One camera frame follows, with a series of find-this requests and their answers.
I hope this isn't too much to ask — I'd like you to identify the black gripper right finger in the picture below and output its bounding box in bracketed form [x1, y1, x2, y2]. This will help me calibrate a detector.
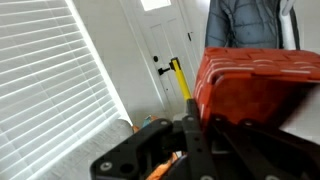
[208, 115, 320, 180]

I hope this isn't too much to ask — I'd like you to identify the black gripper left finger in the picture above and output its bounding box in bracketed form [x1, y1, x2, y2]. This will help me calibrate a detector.
[89, 98, 218, 180]

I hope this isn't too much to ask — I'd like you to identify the red woven box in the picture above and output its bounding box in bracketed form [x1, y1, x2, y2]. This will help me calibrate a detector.
[192, 46, 320, 135]

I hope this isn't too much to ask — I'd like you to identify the yellow pole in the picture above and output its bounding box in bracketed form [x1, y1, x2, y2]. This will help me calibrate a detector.
[168, 56, 193, 102]

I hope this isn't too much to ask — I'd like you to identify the white panel door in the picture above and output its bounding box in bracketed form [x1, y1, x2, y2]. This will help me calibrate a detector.
[119, 0, 212, 122]

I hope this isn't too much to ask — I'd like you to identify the white coat rack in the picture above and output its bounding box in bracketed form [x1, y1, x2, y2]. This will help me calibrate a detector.
[279, 0, 298, 51]

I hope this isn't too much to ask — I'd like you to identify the dark grey puffer vest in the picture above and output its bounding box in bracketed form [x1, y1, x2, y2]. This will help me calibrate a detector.
[204, 0, 302, 51]

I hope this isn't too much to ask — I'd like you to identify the wide white window blind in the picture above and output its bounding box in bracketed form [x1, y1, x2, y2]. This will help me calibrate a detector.
[0, 0, 133, 180]

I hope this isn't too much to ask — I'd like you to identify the black door handle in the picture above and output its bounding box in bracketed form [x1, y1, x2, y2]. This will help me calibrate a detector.
[157, 66, 172, 76]

